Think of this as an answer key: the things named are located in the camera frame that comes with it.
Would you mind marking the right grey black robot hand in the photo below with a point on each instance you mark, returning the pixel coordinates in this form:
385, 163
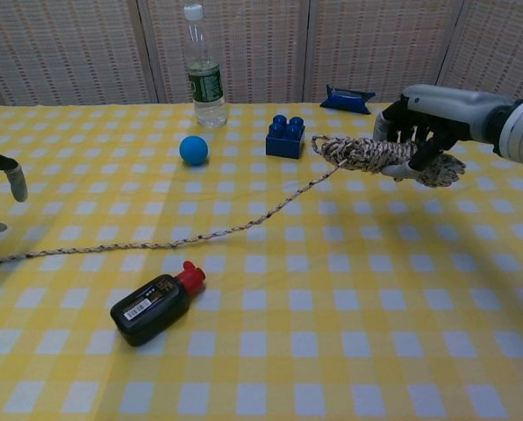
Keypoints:
454, 109

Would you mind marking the clear plastic water bottle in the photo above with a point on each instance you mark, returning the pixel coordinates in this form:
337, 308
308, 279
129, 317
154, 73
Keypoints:
206, 87

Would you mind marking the dark blue snack packet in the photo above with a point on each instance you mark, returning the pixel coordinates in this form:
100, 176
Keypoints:
345, 102

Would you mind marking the blue building block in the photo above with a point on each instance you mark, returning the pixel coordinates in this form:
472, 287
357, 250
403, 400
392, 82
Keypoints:
284, 142

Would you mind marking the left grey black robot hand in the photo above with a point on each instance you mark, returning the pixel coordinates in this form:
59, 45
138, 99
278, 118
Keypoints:
18, 184

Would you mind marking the yellow white checked tablecloth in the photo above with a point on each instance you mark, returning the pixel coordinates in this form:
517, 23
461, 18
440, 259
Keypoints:
331, 285

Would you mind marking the black ink bottle red cap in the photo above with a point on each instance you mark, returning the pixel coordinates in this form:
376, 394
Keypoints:
149, 309

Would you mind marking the woven bamboo folding screen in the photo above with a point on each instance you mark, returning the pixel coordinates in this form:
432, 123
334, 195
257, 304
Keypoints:
68, 52

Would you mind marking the blue ball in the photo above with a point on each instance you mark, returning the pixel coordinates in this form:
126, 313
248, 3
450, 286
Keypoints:
194, 150

